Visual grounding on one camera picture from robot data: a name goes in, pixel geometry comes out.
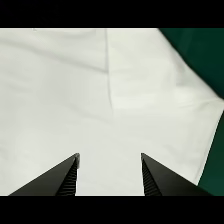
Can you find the white shirt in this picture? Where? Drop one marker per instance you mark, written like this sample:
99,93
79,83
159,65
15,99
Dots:
83,100

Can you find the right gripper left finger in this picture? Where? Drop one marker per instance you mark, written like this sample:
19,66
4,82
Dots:
63,178

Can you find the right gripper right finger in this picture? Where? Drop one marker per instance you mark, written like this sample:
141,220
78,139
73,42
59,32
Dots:
159,179

